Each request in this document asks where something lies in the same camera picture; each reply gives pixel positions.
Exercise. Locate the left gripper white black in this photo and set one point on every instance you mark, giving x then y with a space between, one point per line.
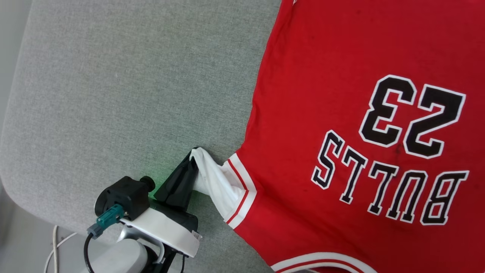
166 231

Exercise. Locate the red basketball jersey number 23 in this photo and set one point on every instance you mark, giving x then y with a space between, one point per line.
322 57

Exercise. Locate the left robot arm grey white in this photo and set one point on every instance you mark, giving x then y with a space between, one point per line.
121 258

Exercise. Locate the grey fabric sofa cushion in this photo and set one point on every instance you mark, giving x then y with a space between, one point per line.
132 94

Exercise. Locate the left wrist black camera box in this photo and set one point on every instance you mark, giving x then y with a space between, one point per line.
121 193

